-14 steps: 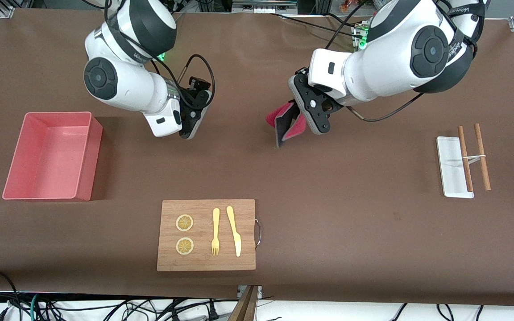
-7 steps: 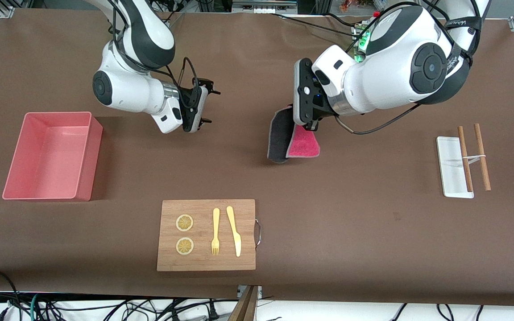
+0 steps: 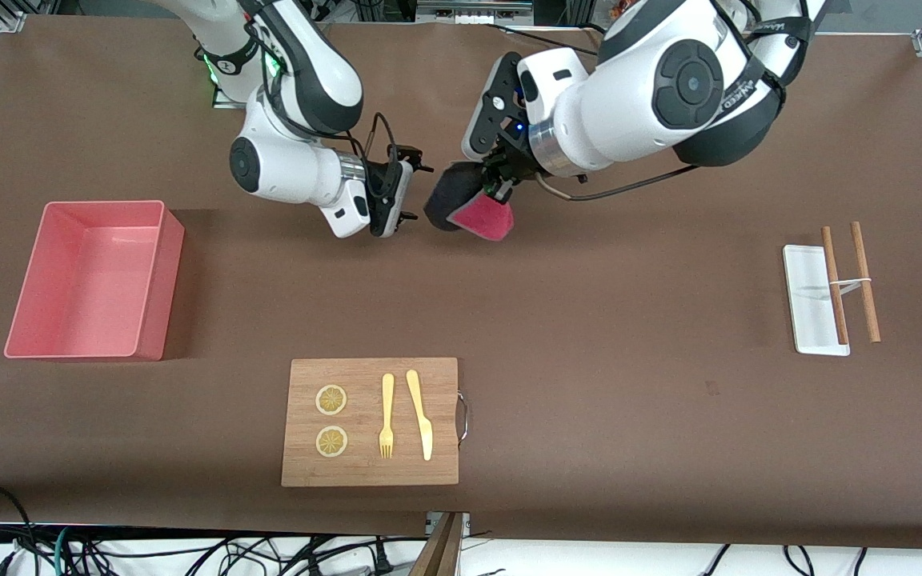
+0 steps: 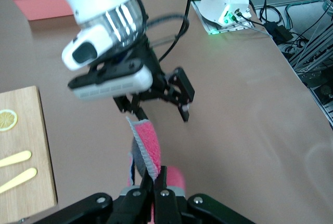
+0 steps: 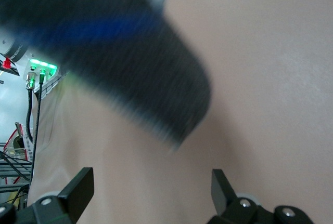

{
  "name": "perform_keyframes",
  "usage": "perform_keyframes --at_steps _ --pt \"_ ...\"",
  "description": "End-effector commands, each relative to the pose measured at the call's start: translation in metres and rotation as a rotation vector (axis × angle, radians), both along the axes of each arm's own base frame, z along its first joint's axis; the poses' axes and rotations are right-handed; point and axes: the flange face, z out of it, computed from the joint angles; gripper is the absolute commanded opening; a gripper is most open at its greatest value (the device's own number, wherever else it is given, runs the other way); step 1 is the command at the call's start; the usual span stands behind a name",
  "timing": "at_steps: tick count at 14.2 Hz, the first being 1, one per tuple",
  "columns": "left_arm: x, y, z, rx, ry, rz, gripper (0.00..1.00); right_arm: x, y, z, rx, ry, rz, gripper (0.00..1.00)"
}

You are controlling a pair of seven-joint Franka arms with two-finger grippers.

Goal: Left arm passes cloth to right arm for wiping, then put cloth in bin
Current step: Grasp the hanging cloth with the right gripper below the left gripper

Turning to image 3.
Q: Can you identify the pink and grey cloth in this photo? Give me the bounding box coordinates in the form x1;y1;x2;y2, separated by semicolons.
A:
423;160;516;243

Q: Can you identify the wooden cutting board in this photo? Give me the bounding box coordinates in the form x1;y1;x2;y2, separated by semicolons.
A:
281;358;470;488

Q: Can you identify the yellow knife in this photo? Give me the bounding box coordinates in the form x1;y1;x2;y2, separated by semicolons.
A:
406;369;434;462

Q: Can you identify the yellow fork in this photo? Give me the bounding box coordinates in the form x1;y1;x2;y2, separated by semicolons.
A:
379;373;395;460

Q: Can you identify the white rectangular tray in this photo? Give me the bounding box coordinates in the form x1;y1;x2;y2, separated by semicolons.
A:
783;244;852;357

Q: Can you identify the pink plastic bin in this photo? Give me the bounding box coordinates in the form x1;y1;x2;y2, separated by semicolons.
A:
3;200;186;362

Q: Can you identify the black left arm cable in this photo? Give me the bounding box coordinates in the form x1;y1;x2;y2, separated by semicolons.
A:
537;163;700;202

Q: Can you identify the black base cable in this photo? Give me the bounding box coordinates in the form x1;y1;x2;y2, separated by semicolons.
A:
483;22;599;57

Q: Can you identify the silver metal rail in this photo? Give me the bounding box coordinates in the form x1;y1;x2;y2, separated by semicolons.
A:
417;0;534;25

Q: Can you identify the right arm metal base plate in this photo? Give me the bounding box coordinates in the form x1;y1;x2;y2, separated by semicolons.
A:
213;80;251;110

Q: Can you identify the silver metal bracket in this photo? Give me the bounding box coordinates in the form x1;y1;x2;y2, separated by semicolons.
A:
426;512;471;537

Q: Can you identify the brown wooden post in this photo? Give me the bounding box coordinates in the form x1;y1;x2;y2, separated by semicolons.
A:
409;512;464;576

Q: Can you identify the teal cable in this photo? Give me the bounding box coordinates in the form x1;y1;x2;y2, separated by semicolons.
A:
53;526;78;576

